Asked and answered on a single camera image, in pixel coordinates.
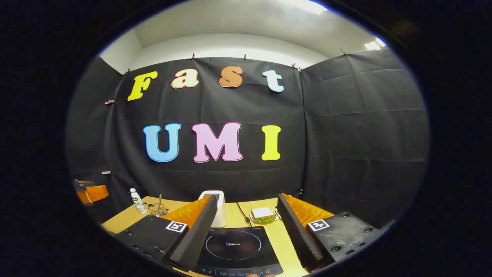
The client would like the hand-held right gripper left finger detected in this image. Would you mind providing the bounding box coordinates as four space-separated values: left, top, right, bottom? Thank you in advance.
115 195 219 272

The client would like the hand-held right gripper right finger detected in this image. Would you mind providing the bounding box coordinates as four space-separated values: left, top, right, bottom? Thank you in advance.
277 193 396 272

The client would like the black induction cooktop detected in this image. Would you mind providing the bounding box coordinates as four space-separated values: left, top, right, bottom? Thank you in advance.
194 226 284 277

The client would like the white drink bottle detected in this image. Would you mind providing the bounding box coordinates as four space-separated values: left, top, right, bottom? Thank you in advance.
130 188 148 215

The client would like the ceiling light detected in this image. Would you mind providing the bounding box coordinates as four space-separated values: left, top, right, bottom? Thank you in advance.
364 37 386 50

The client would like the metal wire basket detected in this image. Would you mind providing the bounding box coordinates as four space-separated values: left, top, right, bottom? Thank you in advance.
148 203 169 218

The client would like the black power cable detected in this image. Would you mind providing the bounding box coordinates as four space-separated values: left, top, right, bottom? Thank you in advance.
235 202 252 227

